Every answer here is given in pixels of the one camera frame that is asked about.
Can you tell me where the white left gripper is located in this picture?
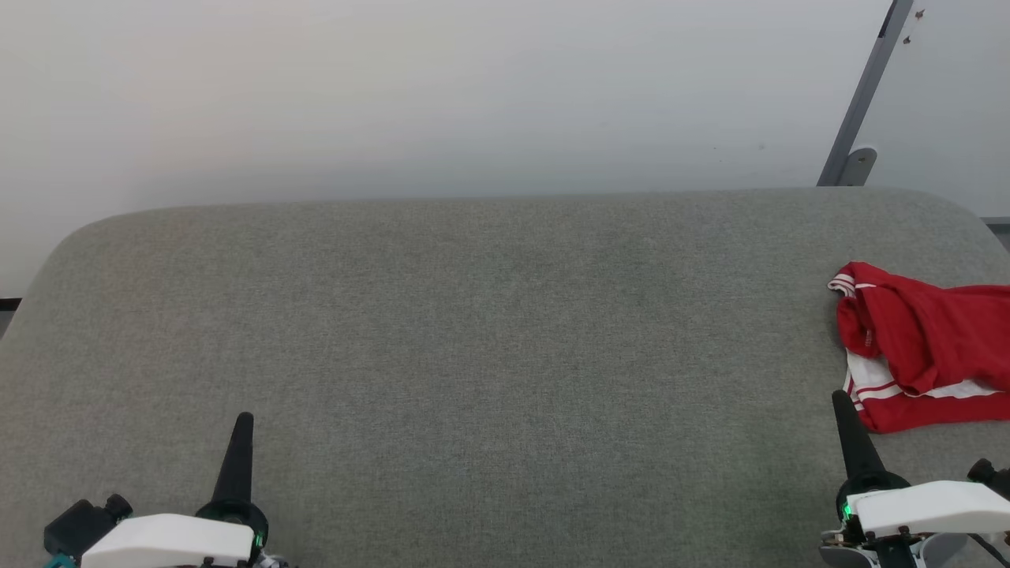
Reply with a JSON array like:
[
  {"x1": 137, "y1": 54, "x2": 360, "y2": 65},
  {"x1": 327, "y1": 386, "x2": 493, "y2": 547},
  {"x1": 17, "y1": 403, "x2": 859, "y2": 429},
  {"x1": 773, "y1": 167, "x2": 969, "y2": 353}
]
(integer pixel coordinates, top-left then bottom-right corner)
[{"x1": 81, "y1": 412, "x2": 285, "y2": 568}]

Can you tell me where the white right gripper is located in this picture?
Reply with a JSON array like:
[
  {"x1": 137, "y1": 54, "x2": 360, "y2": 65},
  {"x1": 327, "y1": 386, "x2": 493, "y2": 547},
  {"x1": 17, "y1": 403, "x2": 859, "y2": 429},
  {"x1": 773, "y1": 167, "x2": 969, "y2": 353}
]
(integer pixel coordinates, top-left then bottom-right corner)
[{"x1": 821, "y1": 390, "x2": 1010, "y2": 568}]

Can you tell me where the red and white shirt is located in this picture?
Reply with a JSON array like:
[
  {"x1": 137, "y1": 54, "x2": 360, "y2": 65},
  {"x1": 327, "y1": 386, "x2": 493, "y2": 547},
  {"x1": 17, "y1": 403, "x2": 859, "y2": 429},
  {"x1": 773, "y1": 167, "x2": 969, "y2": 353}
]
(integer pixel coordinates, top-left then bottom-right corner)
[{"x1": 827, "y1": 262, "x2": 1010, "y2": 435}]

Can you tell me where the grey metal pole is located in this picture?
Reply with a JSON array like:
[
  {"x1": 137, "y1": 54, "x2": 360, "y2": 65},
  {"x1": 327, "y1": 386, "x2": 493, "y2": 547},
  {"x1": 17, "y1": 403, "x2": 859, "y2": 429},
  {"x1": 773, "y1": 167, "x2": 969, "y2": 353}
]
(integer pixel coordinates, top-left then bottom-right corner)
[{"x1": 817, "y1": 0, "x2": 916, "y2": 188}]

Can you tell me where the grey metal pole bracket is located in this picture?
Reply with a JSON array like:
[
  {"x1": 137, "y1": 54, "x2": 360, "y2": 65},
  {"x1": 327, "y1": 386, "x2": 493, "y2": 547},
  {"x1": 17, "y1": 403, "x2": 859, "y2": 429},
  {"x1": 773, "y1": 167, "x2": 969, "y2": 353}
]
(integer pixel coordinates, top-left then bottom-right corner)
[{"x1": 838, "y1": 147, "x2": 878, "y2": 188}]

